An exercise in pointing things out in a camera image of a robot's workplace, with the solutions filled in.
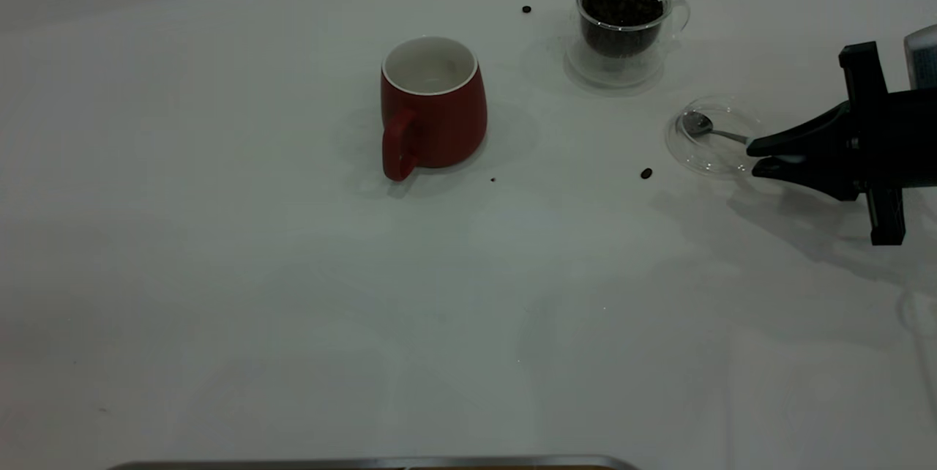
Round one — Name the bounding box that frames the clear glass cup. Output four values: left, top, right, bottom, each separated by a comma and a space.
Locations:
564, 0, 691, 88

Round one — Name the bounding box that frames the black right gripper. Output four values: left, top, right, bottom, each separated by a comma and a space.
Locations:
747, 42, 937, 247

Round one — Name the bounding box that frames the clear glass saucer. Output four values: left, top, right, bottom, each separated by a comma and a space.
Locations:
665, 95, 766, 178

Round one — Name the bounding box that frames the red ceramic mug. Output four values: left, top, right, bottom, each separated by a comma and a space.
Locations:
380, 36, 488, 182

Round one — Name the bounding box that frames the metal spoon pale blue handle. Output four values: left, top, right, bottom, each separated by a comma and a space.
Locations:
683, 111, 806, 163

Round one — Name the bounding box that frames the coffee beans heap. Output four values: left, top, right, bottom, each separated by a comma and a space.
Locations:
582, 0, 665, 57

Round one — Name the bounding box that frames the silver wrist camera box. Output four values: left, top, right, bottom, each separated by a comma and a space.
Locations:
904, 25, 937, 90

